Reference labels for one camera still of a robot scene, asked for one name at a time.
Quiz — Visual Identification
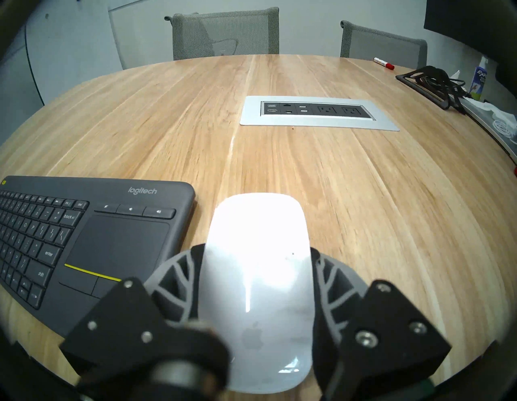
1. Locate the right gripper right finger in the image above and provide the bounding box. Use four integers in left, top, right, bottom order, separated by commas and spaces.
310, 247, 452, 401

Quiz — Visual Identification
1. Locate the rolling white whiteboard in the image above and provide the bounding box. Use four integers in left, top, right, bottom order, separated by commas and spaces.
25, 0, 124, 106

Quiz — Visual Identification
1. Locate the coiled white cable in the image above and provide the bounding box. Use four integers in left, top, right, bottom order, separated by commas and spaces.
491, 117, 517, 142

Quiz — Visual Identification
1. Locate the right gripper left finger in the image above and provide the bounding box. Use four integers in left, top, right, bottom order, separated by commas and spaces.
59, 244, 231, 376

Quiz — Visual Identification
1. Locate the dark grey wireless keyboard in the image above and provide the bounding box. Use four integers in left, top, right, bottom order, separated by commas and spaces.
0, 175, 196, 338

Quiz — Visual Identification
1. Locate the silver table outlet panel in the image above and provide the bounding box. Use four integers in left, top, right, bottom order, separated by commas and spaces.
240, 95, 400, 132

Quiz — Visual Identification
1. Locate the white wireless mouse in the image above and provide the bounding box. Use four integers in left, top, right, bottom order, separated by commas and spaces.
197, 193, 316, 395

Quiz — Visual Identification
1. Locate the whiteboard cleaner spray bottle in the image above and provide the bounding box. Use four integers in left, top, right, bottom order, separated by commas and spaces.
469, 56, 489, 101

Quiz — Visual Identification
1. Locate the grey mesh office chair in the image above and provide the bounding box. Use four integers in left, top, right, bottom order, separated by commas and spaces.
340, 20, 428, 70
164, 7, 280, 61

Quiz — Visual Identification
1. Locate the large black wall screen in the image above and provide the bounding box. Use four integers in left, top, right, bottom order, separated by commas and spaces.
423, 0, 517, 53

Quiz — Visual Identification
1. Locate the silver closed laptop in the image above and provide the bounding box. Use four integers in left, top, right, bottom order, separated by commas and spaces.
460, 97, 517, 162

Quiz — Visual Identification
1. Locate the black laptop stand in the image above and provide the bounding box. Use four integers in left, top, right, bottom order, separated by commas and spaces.
396, 67, 465, 116

